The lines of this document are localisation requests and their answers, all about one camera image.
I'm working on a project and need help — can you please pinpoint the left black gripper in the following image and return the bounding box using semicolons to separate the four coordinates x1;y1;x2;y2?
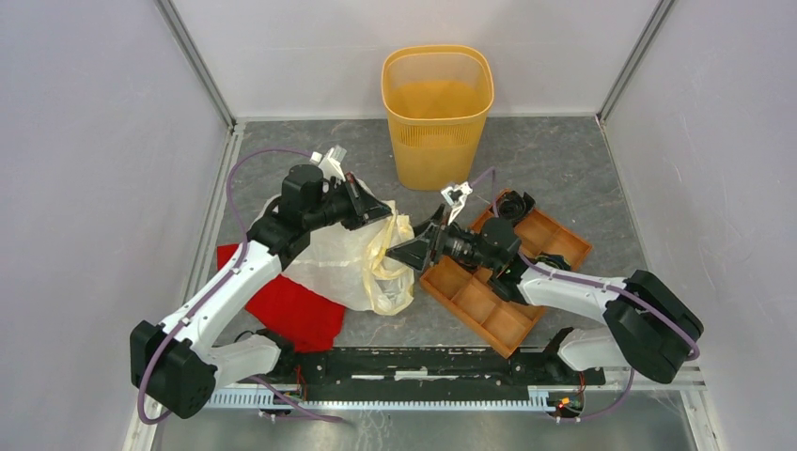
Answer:
305;173;396;232

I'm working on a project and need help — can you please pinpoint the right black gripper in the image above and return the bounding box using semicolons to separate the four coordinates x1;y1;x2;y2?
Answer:
385;204;498;273

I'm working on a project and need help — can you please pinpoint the cream plastic trash bag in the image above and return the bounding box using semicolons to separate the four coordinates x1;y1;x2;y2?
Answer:
282;200;415;316

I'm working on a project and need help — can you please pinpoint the wooden compartment tray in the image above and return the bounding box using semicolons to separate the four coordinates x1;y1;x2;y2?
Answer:
420;206;593;358

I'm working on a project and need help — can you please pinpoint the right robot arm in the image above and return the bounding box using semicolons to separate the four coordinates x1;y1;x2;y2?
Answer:
386;208;704;384

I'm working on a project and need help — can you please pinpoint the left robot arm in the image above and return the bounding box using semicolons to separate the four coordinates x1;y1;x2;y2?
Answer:
130;164;392;425

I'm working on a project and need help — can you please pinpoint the yellow plastic trash bin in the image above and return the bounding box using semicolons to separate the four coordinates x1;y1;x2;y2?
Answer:
381;44;494;191

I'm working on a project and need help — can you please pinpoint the black rolled bag top-left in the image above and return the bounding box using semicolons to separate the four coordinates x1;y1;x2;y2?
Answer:
490;191;536;226

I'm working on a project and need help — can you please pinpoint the red cloth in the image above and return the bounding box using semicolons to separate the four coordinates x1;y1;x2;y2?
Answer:
220;275;345;353

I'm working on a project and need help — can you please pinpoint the black green rolled bag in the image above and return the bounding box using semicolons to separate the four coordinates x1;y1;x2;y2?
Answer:
533;253;571;274

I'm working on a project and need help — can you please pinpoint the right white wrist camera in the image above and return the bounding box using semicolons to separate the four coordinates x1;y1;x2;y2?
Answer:
440;181;473;225

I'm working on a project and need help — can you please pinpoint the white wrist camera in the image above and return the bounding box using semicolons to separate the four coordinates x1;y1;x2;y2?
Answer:
440;181;473;225
309;145;347;180

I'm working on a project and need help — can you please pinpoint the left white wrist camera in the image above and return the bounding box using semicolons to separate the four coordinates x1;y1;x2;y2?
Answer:
309;145;347;180

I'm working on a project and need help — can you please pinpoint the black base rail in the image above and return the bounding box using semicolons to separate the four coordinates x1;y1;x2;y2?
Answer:
266;347;605;402

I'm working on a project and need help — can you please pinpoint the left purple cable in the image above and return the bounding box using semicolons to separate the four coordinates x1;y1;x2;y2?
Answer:
135;147;316;427

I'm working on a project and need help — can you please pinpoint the purple cable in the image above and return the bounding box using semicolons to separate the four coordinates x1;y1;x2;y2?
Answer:
470;165;701;363
135;147;316;427

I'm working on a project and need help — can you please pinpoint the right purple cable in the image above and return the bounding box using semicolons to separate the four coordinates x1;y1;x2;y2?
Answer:
470;165;701;363

